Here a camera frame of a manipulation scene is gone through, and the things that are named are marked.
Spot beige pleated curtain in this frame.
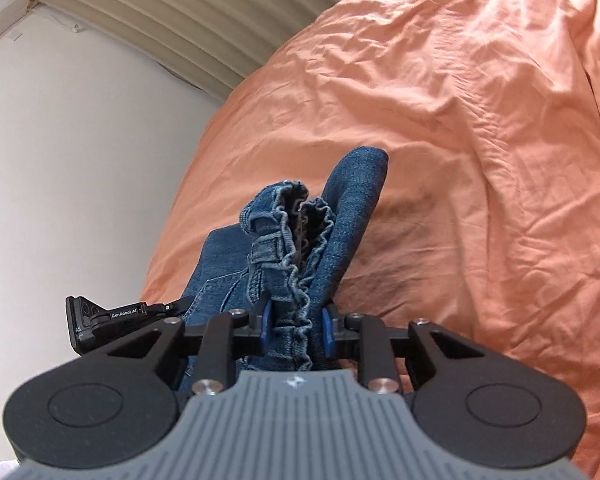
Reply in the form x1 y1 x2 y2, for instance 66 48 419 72
34 0 340 100

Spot orange bed sheet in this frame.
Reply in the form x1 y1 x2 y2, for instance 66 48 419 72
143 0 600 479

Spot blue denim jeans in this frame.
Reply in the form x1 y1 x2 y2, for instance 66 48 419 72
184 146 389 372

